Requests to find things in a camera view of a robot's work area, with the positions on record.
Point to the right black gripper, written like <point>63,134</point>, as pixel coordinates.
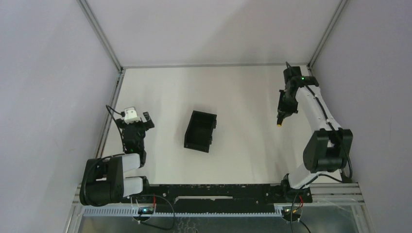
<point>284,110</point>

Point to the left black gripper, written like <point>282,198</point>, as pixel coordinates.
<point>135,125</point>

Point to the black yellow handled screwdriver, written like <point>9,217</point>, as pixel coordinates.
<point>280,118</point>

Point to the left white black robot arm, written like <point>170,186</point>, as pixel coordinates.
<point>103,180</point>

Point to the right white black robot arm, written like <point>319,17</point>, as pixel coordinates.
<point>328,147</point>

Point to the black plastic bin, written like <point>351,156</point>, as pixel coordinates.
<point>198,135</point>

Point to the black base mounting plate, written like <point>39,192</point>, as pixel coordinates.
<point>220,198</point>

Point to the left green circuit board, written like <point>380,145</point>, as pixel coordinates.
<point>145,211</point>

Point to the green circuit board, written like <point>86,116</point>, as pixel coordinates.
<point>294,211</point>
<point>145,211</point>

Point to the right green circuit board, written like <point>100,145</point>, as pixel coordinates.
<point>294,211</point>

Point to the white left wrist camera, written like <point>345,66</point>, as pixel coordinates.
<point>130,115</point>

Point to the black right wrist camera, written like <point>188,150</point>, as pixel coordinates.
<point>291,71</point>

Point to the aluminium frame rail back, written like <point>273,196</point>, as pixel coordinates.
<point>209,65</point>

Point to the aluminium frame rail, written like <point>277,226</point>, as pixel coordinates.
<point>327,33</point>
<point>209,65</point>
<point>99,32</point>

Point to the aluminium frame rail left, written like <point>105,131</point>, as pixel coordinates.
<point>99,32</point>

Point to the aluminium frame rail right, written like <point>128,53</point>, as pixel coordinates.
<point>327,33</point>

